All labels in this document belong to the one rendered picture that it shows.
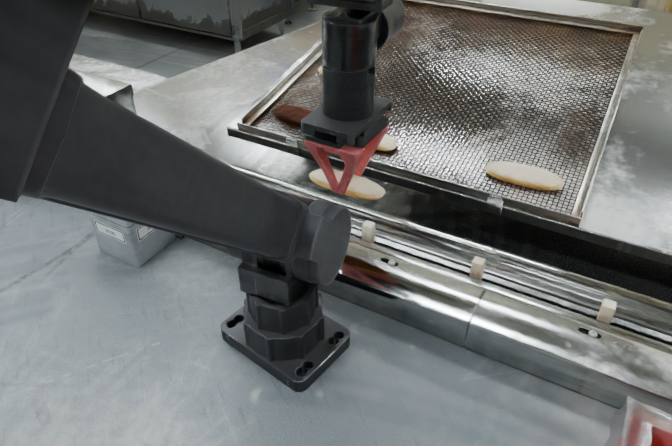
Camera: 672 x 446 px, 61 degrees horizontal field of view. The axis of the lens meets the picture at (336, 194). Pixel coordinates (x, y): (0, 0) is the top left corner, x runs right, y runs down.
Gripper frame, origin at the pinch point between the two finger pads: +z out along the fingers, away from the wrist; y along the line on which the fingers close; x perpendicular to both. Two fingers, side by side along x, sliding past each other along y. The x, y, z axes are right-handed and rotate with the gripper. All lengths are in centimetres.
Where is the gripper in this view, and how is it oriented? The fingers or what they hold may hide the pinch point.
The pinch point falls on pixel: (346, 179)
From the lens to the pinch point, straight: 68.0
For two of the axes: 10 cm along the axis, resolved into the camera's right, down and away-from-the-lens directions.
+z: -0.1, 8.3, 5.6
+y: 4.9, -4.9, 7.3
